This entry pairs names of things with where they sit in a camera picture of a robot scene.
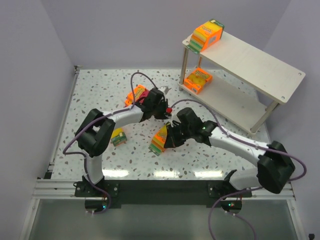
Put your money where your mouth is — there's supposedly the Sponge Daddy multipack box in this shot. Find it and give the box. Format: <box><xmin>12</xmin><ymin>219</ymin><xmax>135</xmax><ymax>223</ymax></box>
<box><xmin>187</xmin><ymin>19</ymin><xmax>225</xmax><ymax>54</ymax></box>
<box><xmin>149</xmin><ymin>124</ymin><xmax>167</xmax><ymax>156</ymax></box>

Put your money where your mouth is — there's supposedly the Scrub Daddy yellow sponge box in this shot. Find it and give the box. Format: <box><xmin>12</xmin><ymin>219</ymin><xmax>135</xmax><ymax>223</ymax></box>
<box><xmin>183</xmin><ymin>67</ymin><xmax>213</xmax><ymax>95</ymax></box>

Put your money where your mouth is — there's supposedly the Sponge Daddy yellow green box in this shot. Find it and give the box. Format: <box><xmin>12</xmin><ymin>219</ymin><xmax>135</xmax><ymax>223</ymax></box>
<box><xmin>110</xmin><ymin>128</ymin><xmax>127</xmax><ymax>147</ymax></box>

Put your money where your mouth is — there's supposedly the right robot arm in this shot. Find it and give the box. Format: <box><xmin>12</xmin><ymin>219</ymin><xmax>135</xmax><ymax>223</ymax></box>
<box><xmin>164</xmin><ymin>107</ymin><xmax>296</xmax><ymax>196</ymax></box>

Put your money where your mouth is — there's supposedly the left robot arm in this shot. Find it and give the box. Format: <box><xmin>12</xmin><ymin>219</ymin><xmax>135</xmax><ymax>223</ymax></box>
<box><xmin>75</xmin><ymin>86</ymin><xmax>171</xmax><ymax>195</ymax></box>

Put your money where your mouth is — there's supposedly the white two-tier shelf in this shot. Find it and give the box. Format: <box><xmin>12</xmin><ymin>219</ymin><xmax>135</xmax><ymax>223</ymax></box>
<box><xmin>178</xmin><ymin>32</ymin><xmax>306</xmax><ymax>135</ymax></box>

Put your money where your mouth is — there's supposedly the pink Scrub Mommy box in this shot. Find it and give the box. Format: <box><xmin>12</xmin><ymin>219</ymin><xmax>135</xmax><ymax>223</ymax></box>
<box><xmin>124</xmin><ymin>84</ymin><xmax>149</xmax><ymax>107</ymax></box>

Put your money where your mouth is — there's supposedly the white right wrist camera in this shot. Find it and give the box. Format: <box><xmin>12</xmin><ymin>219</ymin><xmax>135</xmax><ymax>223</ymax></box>
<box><xmin>165</xmin><ymin>107</ymin><xmax>173</xmax><ymax>126</ymax></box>

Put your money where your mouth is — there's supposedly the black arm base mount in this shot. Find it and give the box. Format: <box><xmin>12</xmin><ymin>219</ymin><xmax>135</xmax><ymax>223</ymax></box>
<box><xmin>73</xmin><ymin>178</ymin><xmax>237</xmax><ymax>211</ymax></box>

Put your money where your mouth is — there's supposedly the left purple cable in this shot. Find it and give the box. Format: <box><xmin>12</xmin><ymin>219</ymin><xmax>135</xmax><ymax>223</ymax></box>
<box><xmin>62</xmin><ymin>72</ymin><xmax>161</xmax><ymax>216</ymax></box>

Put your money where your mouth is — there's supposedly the aluminium frame rail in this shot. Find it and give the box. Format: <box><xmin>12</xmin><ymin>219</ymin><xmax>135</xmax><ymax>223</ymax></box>
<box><xmin>32</xmin><ymin>65</ymin><xmax>82</xmax><ymax>199</ymax></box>

